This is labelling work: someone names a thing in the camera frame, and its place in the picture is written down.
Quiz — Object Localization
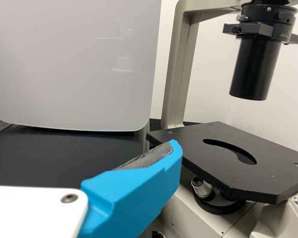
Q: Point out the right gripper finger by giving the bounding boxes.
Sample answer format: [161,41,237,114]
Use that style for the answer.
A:
[71,139,184,238]

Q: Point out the black platform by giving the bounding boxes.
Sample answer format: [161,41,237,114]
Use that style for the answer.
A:
[0,119,152,187]

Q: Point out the cream microscope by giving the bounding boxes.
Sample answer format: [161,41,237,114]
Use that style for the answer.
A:
[145,0,298,238]

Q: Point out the white box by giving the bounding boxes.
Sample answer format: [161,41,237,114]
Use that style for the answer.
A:
[0,0,164,132]

